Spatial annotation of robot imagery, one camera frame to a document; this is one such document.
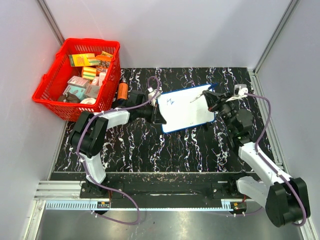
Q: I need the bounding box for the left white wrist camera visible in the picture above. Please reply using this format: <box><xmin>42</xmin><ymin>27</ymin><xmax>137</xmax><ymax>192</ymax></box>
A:
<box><xmin>147</xmin><ymin>87</ymin><xmax>162</xmax><ymax>105</ymax></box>

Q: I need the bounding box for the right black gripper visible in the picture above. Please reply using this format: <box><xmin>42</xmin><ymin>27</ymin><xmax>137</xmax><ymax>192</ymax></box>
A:
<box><xmin>203</xmin><ymin>90</ymin><xmax>236</xmax><ymax>134</ymax></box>

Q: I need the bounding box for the white tape roll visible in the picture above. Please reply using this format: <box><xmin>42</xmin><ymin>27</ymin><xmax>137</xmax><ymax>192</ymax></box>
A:
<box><xmin>80</xmin><ymin>97</ymin><xmax>96</xmax><ymax>105</ymax></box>

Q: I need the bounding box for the teal white box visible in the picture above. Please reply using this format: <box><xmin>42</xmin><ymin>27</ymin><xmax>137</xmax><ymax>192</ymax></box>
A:
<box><xmin>63</xmin><ymin>85</ymin><xmax>86</xmax><ymax>101</ymax></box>

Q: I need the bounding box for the yellow green box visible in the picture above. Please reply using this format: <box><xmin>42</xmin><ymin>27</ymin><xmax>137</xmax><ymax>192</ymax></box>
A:
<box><xmin>68</xmin><ymin>53</ymin><xmax>97</xmax><ymax>67</ymax></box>

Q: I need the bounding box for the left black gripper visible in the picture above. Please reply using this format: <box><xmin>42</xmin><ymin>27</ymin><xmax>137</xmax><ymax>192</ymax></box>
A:
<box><xmin>136</xmin><ymin>103</ymin><xmax>166</xmax><ymax>125</ymax></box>

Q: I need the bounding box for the red plastic shopping basket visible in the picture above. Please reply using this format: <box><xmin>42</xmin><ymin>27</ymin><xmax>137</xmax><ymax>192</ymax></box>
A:
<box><xmin>32</xmin><ymin>38</ymin><xmax>121</xmax><ymax>122</ymax></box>

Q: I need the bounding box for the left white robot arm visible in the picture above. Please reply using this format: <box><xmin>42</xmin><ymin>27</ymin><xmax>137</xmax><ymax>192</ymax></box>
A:
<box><xmin>70</xmin><ymin>91</ymin><xmax>167</xmax><ymax>198</ymax></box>

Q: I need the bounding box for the striped yellow sponge pack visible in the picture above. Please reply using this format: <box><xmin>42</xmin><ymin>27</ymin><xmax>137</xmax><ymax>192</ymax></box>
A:
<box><xmin>81</xmin><ymin>66</ymin><xmax>97</xmax><ymax>80</ymax></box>

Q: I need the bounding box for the orange pump bottle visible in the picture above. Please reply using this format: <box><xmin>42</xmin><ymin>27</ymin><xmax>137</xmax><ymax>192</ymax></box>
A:
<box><xmin>117</xmin><ymin>78</ymin><xmax>129</xmax><ymax>105</ymax></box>

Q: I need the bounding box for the pink white box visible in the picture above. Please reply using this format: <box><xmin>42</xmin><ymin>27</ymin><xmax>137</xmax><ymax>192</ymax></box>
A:
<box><xmin>67</xmin><ymin>75</ymin><xmax>90</xmax><ymax>89</ymax></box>

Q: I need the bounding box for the aluminium frame rail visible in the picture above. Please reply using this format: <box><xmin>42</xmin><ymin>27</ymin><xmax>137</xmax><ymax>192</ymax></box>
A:
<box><xmin>33</xmin><ymin>181</ymin><xmax>307</xmax><ymax>211</ymax></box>

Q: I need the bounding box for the purple cable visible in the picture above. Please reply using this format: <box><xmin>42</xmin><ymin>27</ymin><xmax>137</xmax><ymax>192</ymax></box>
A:
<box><xmin>243</xmin><ymin>92</ymin><xmax>307</xmax><ymax>226</ymax></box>
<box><xmin>76</xmin><ymin>76</ymin><xmax>162</xmax><ymax>225</ymax></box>

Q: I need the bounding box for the white marker with blue cap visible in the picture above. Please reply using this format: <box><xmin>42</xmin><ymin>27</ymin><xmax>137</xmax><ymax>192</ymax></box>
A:
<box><xmin>190</xmin><ymin>83</ymin><xmax>218</xmax><ymax>103</ymax></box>

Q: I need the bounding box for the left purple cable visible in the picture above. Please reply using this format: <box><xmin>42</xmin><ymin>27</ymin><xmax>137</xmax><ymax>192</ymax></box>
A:
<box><xmin>76</xmin><ymin>76</ymin><xmax>162</xmax><ymax>225</ymax></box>

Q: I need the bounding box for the orange snack packet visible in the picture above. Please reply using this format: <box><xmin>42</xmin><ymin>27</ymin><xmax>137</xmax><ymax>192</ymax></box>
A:
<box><xmin>96</xmin><ymin>51</ymin><xmax>113</xmax><ymax>68</ymax></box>

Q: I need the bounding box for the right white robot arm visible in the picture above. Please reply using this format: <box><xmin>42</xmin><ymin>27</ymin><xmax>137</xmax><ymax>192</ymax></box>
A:
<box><xmin>203</xmin><ymin>90</ymin><xmax>311</xmax><ymax>227</ymax></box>

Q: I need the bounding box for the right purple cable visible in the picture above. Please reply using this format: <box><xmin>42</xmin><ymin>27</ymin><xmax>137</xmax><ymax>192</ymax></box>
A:
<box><xmin>243</xmin><ymin>92</ymin><xmax>307</xmax><ymax>226</ymax></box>

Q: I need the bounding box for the blue-framed whiteboard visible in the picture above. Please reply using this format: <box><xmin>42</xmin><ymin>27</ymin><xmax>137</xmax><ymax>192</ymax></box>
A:
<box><xmin>157</xmin><ymin>84</ymin><xmax>215</xmax><ymax>134</ymax></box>

